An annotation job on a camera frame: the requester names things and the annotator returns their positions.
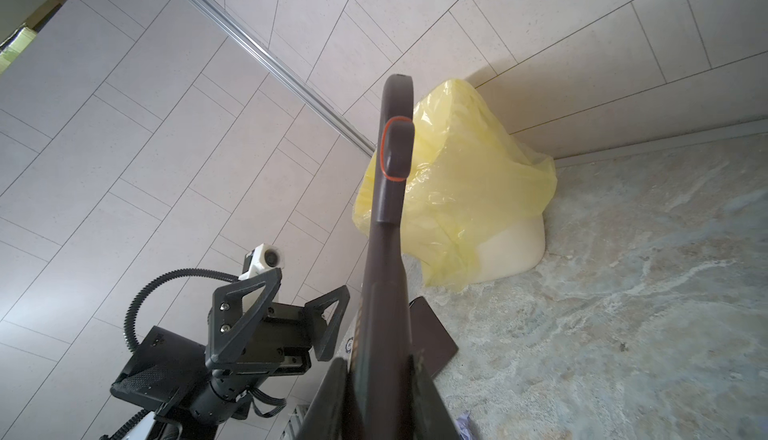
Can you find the purple paper scrap far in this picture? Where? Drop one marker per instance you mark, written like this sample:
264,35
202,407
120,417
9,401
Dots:
464,426

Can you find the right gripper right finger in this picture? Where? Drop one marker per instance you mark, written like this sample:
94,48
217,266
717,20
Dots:
431,419

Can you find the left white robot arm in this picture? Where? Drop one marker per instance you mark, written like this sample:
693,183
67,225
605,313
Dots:
190,389

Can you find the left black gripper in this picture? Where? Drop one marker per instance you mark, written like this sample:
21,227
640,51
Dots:
251,336

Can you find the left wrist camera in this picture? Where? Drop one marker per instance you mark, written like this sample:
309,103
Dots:
261,259

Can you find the dark brown dustpan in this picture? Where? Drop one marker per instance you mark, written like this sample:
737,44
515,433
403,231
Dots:
430,338

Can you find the yellow bagged trash bin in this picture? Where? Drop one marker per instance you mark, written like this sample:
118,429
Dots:
450,187

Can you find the brown hand brush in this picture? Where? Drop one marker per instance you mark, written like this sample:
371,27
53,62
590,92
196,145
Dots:
378,406

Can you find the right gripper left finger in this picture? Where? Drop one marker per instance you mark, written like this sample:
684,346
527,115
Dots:
323,420

